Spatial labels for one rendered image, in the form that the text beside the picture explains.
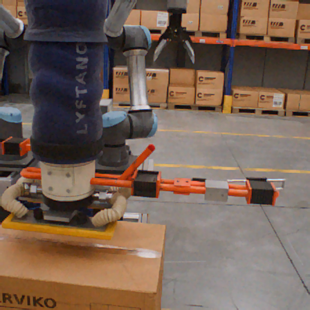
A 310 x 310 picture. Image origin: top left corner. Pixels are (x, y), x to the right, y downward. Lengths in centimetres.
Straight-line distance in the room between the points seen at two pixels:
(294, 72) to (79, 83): 929
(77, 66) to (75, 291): 63
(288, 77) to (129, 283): 928
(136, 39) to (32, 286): 115
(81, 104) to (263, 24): 765
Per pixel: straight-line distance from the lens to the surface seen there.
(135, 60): 178
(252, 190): 114
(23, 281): 118
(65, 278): 115
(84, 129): 107
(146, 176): 117
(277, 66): 1001
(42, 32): 104
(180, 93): 836
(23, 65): 1017
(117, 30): 170
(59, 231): 114
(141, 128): 172
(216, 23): 834
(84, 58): 104
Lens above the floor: 163
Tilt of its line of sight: 18 degrees down
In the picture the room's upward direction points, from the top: 3 degrees clockwise
